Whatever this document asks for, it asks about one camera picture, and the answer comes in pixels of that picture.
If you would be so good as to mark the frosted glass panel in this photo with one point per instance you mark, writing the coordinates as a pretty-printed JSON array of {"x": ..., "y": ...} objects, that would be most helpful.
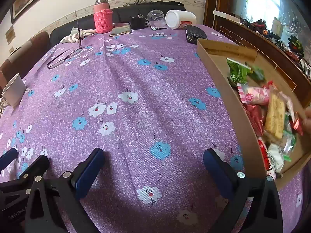
[{"x": 262, "y": 0}]

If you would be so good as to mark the pile of clutter on cabinet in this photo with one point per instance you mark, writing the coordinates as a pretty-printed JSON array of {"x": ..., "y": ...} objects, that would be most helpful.
[{"x": 291, "y": 43}]

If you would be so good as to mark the clear biscuit packet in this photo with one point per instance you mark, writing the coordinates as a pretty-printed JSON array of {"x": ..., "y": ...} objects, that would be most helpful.
[{"x": 274, "y": 116}]

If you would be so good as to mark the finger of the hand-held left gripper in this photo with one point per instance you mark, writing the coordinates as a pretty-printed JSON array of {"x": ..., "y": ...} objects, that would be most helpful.
[
  {"x": 37, "y": 165},
  {"x": 7, "y": 157}
]

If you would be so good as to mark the black mug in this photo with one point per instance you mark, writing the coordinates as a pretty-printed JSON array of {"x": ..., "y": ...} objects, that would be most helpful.
[{"x": 138, "y": 23}]

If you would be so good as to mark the dark red foil packet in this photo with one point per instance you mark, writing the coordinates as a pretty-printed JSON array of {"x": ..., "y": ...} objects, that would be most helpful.
[{"x": 254, "y": 119}]

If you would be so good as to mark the white packet with black print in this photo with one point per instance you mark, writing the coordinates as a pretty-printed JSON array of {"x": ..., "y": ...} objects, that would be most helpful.
[{"x": 275, "y": 157}]

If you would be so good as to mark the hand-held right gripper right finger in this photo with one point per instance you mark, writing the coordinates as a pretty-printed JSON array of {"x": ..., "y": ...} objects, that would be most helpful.
[{"x": 215, "y": 174}]

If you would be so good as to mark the white cloth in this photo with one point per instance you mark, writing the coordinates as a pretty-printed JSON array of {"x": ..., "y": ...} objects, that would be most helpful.
[{"x": 73, "y": 36}]

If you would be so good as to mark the wooden brick-pattern cabinet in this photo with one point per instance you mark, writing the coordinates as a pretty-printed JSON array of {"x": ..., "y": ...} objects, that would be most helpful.
[{"x": 243, "y": 34}]

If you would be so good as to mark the small razor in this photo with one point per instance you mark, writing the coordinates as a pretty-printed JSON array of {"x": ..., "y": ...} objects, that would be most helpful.
[{"x": 158, "y": 28}]

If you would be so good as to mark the brown chair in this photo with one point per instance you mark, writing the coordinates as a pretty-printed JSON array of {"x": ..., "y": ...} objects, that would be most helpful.
[{"x": 29, "y": 51}]

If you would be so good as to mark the white red packet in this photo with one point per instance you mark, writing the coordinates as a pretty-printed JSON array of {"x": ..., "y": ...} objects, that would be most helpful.
[{"x": 264, "y": 154}]

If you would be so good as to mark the dark framed eyeglasses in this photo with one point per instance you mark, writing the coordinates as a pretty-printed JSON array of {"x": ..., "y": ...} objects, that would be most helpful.
[{"x": 59, "y": 61}]

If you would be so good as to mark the purple floral tablecloth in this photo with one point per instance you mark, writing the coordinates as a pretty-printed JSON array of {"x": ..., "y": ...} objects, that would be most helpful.
[{"x": 145, "y": 89}]

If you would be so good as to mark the white flat box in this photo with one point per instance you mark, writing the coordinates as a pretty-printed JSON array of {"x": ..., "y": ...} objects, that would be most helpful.
[{"x": 222, "y": 14}]

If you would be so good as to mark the grey-green cloth pouch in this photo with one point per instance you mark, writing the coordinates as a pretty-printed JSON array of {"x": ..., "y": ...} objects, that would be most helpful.
[{"x": 120, "y": 30}]

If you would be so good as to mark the black sofa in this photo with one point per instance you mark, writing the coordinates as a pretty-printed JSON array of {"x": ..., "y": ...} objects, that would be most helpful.
[{"x": 63, "y": 29}]

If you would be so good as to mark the green white candy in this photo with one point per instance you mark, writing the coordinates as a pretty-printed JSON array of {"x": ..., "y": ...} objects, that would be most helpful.
[{"x": 289, "y": 138}]

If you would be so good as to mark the clear glass cup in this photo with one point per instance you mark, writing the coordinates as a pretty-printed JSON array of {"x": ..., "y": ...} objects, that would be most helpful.
[{"x": 156, "y": 17}]

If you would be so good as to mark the white mug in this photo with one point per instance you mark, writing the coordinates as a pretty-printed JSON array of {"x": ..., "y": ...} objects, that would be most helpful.
[{"x": 14, "y": 92}]

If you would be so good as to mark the pink white packet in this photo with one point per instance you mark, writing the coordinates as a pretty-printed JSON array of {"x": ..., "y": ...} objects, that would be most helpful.
[{"x": 255, "y": 94}]

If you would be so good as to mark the black bag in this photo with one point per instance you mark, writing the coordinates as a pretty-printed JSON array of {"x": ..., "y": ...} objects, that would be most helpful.
[{"x": 165, "y": 3}]

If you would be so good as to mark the cardboard box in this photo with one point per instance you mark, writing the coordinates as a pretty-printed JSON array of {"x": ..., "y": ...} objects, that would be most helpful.
[{"x": 218, "y": 60}]

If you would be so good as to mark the green packet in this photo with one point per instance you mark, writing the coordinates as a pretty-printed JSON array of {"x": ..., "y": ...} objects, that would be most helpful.
[
  {"x": 237, "y": 71},
  {"x": 258, "y": 74}
]

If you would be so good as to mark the red packet with girl print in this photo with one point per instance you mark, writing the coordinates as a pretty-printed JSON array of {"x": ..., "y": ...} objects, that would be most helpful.
[{"x": 297, "y": 125}]

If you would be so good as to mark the white plastic jar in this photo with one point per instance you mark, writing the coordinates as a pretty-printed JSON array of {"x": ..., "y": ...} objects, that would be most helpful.
[{"x": 179, "y": 18}]

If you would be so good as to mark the beige wall plate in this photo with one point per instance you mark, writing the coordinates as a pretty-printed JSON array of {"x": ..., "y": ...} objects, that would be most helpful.
[{"x": 10, "y": 36}]

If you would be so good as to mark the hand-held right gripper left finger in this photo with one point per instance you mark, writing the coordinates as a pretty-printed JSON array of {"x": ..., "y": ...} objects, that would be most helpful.
[{"x": 88, "y": 174}]

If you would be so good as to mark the black glasses case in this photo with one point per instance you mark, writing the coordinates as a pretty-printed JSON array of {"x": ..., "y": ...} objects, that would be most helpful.
[{"x": 195, "y": 34}]

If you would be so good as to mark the pink bottle with knit sleeve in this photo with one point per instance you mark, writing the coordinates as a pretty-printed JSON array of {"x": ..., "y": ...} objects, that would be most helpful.
[{"x": 103, "y": 21}]

